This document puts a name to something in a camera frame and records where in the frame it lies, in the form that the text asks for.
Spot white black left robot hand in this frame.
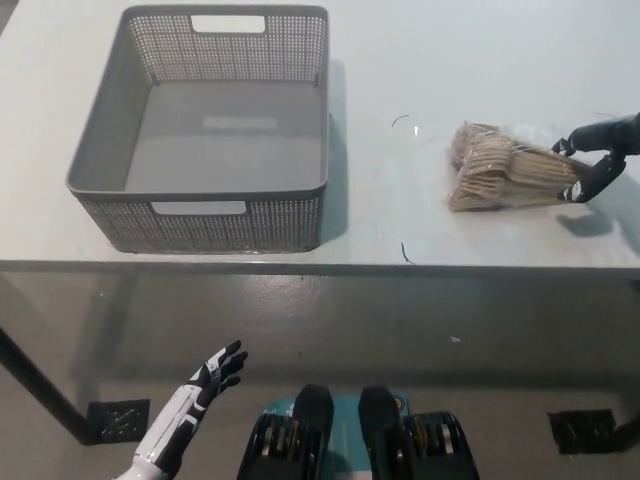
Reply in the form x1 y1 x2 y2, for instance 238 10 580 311
112 340 250 480

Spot grey perforated plastic basket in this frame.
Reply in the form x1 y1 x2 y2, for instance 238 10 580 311
65 4 331 254

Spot black robot feet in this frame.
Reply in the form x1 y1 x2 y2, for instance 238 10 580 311
357 385 481 480

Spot black table leg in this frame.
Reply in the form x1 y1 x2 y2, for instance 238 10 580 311
0 325 99 445
612 415 640 445

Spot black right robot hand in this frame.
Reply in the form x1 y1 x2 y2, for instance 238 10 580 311
551 110 640 204

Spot black ribbed robot body block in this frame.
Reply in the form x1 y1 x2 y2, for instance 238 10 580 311
235 383 335 480

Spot black table foot plate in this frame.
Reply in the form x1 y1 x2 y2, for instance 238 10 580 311
87 398 151 445
547 408 617 455

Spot clear bag of wooden cutlery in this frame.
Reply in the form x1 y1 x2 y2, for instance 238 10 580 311
444 119 594 215

